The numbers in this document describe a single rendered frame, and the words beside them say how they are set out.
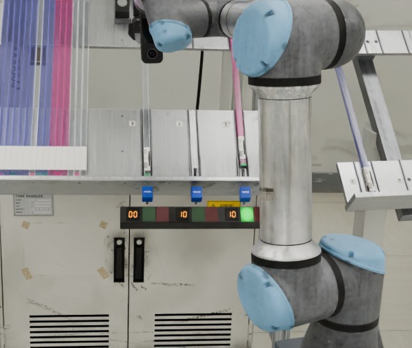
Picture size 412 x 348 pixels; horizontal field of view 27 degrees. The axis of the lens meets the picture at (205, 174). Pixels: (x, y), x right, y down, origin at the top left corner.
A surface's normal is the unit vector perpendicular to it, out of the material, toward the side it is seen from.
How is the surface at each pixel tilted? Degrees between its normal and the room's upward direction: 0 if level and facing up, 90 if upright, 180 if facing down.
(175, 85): 90
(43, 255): 90
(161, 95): 90
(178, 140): 43
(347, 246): 8
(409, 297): 0
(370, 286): 90
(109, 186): 133
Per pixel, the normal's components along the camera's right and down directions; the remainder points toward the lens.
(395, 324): 0.04, -0.95
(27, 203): 0.11, 0.32
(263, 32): -0.85, 0.00
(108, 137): 0.10, -0.47
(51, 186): 0.05, 0.88
